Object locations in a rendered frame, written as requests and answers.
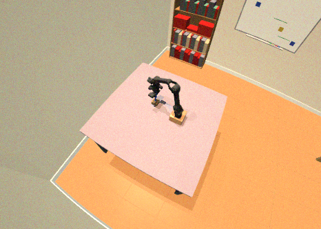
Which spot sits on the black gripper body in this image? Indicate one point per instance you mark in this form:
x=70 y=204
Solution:
x=155 y=90

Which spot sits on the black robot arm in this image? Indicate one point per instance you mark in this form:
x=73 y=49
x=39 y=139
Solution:
x=178 y=110

